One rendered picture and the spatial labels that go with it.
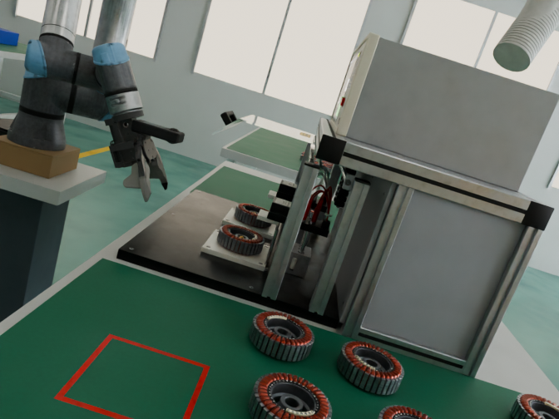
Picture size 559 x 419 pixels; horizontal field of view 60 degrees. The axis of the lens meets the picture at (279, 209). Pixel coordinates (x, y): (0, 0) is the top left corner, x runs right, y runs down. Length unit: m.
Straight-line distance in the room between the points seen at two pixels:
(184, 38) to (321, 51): 1.60
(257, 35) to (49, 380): 5.42
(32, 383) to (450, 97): 0.85
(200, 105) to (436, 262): 5.19
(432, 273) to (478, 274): 0.09
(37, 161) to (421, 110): 1.00
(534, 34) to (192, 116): 4.39
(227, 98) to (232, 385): 5.31
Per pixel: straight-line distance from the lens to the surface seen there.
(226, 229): 1.16
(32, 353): 0.74
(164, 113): 6.12
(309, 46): 5.85
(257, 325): 0.85
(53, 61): 1.25
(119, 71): 1.16
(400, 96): 1.01
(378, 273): 0.96
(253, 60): 5.88
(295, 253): 1.13
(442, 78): 1.03
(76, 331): 0.79
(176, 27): 6.10
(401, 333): 1.03
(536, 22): 2.38
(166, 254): 1.06
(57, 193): 1.38
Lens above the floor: 1.18
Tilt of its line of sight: 14 degrees down
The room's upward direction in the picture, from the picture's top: 18 degrees clockwise
